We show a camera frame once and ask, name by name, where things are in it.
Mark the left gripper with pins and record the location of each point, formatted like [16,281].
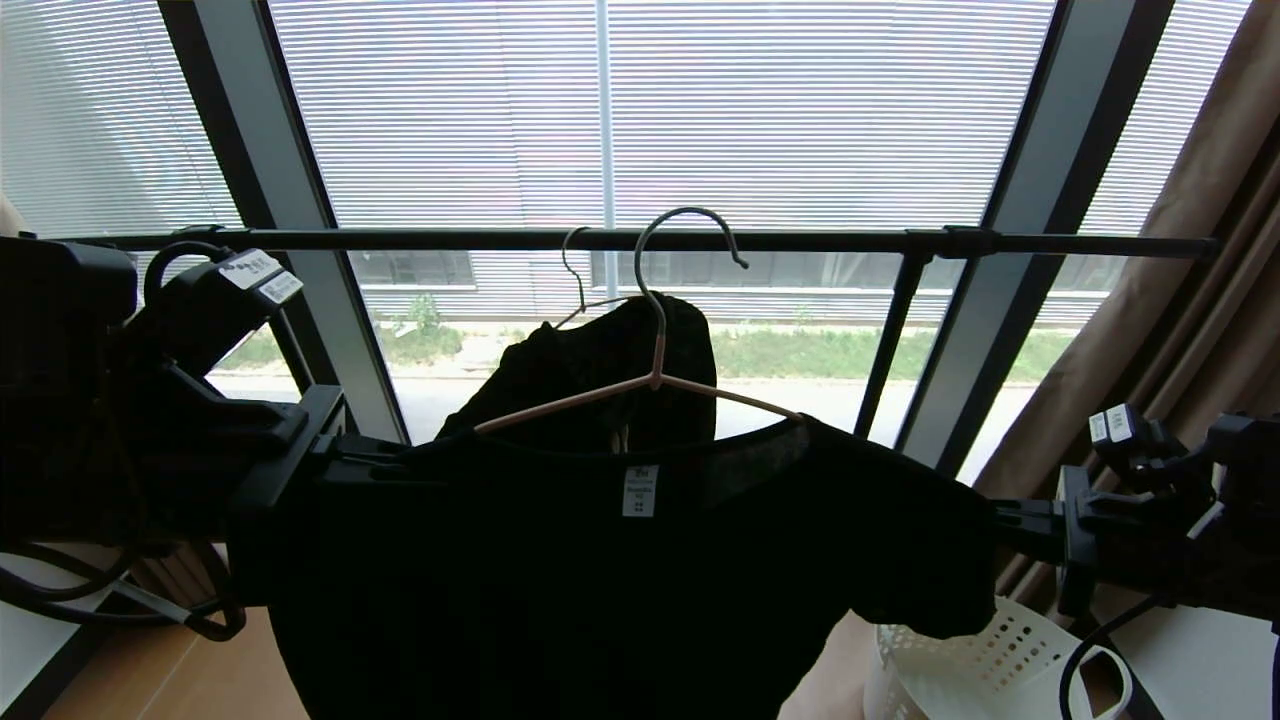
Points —
[220,470]

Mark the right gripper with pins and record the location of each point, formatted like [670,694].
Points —
[1130,550]

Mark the black garment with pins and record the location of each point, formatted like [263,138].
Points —
[600,360]
[600,600]

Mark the pink clothes hanger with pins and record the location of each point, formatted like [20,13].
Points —
[575,275]
[657,350]

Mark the white laundry basket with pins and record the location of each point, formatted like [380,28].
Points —
[980,670]

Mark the black clothes rack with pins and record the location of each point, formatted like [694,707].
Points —
[800,241]

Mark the window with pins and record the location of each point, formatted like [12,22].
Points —
[260,130]

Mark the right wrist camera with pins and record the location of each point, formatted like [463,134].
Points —
[1140,450]

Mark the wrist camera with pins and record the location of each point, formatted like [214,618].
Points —
[1140,450]
[215,295]

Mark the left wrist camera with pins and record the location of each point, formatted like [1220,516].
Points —
[215,295]

